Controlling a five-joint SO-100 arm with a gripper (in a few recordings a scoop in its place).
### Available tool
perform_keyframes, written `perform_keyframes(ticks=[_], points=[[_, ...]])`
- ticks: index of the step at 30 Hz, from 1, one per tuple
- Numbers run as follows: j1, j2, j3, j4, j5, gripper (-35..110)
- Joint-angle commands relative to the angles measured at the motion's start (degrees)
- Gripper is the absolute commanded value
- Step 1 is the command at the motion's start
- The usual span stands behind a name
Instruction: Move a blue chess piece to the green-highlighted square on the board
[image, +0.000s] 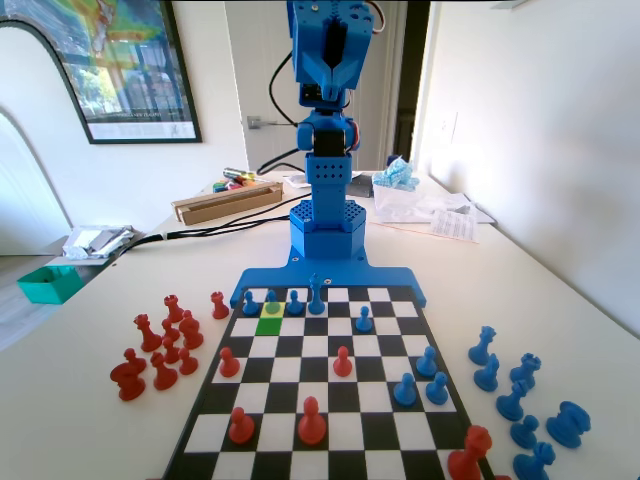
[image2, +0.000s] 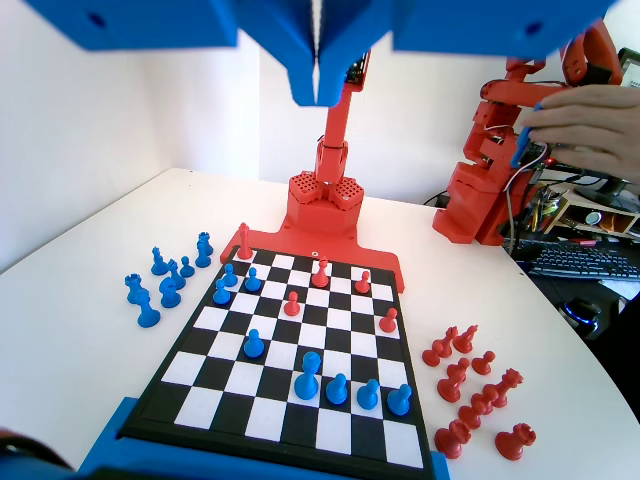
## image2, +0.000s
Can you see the red chess piece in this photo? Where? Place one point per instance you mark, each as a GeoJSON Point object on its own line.
{"type": "Point", "coordinates": [439, 351]}
{"type": "Point", "coordinates": [484, 365]}

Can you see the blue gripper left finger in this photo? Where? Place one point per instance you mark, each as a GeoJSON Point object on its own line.
{"type": "Point", "coordinates": [280, 40]}

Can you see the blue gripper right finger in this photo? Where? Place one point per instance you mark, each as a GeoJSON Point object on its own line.
{"type": "Point", "coordinates": [345, 35]}

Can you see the black camera circuit board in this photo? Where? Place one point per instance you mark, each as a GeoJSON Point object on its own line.
{"type": "Point", "coordinates": [359, 67]}

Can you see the black white chessboard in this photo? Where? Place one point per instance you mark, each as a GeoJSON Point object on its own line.
{"type": "Point", "coordinates": [300, 325]}

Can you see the red pawn front centre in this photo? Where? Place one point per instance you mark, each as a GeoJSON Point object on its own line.
{"type": "Point", "coordinates": [320, 276]}

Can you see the red robot arm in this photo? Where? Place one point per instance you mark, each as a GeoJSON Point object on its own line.
{"type": "Point", "coordinates": [334, 135]}

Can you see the blue chess bishop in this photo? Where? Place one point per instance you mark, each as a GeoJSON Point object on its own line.
{"type": "Point", "coordinates": [176, 277]}

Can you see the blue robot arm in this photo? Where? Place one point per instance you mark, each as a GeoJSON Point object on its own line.
{"type": "Point", "coordinates": [30, 460]}

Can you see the black computer mouse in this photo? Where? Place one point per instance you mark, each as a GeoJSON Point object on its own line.
{"type": "Point", "coordinates": [580, 312]}

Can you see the red chess pawn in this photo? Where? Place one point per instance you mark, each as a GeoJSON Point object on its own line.
{"type": "Point", "coordinates": [484, 404]}
{"type": "Point", "coordinates": [388, 322]}
{"type": "Point", "coordinates": [470, 417]}
{"type": "Point", "coordinates": [291, 306]}
{"type": "Point", "coordinates": [362, 283]}

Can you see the person's hand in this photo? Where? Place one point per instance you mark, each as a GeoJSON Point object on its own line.
{"type": "Point", "coordinates": [595, 125]}

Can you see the black computer monitor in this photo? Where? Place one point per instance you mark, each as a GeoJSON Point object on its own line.
{"type": "Point", "coordinates": [631, 70]}

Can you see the black monitor stand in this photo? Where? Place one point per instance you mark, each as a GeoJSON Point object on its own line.
{"type": "Point", "coordinates": [607, 187]}

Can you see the black computer keyboard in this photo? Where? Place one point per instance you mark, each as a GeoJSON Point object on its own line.
{"type": "Point", "coordinates": [585, 262]}

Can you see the blue chess pawn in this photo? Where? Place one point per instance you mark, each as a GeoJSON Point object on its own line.
{"type": "Point", "coordinates": [187, 269]}
{"type": "Point", "coordinates": [254, 346]}
{"type": "Point", "coordinates": [228, 277]}
{"type": "Point", "coordinates": [252, 282]}
{"type": "Point", "coordinates": [221, 295]}
{"type": "Point", "coordinates": [369, 396]}
{"type": "Point", "coordinates": [400, 402]}
{"type": "Point", "coordinates": [336, 391]}

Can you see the wooden desk shelf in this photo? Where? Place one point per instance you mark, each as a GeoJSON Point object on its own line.
{"type": "Point", "coordinates": [575, 212]}

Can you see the red chess rook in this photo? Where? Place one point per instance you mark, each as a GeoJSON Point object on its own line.
{"type": "Point", "coordinates": [516, 444]}
{"type": "Point", "coordinates": [452, 442]}

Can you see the blue plastic chess rook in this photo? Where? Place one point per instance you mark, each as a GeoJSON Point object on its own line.
{"type": "Point", "coordinates": [159, 262]}

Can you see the red chess bishop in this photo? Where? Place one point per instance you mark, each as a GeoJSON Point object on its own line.
{"type": "Point", "coordinates": [465, 341]}

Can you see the red chess queen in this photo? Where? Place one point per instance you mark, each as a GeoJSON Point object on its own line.
{"type": "Point", "coordinates": [506, 391]}

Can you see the blue chess knight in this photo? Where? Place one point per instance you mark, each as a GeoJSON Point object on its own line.
{"type": "Point", "coordinates": [168, 296]}

